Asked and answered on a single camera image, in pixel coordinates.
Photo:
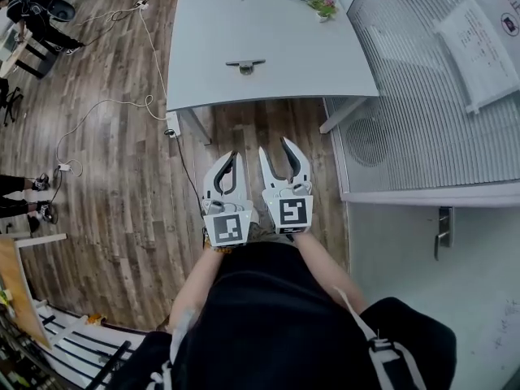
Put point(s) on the person's right forearm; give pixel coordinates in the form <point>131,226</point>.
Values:
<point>325,266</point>

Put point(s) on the white table leg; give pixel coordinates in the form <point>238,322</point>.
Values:
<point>197,125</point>
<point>340,115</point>

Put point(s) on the person's left forearm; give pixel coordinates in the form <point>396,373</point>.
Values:
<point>195,287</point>

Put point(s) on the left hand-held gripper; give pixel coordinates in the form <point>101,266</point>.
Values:
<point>226,228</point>

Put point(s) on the striped frosted glass panel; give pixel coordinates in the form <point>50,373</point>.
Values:
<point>414,108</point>

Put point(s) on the artificial flower sprig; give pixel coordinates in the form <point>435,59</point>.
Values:
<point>321,5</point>

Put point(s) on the white paper notice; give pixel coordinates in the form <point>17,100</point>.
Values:
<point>479,51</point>

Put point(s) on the white power strip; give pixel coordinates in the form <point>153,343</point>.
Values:
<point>172,123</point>

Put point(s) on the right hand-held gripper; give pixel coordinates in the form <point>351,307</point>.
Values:
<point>292,211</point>

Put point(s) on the light wooden table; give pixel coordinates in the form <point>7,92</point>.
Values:
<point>14,55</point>

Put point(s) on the black office chair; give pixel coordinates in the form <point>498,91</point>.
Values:
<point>10,100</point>

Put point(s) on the white metal rack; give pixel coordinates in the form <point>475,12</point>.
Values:
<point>77,343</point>

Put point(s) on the wooden board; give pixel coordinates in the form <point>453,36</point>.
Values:
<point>20,291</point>

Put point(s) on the person's black clothing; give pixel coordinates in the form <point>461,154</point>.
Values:
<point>276,323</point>

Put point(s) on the small white adapter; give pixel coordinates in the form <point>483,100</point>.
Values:
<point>64,167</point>

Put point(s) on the grey metal object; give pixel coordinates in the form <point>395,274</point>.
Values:
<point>245,64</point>

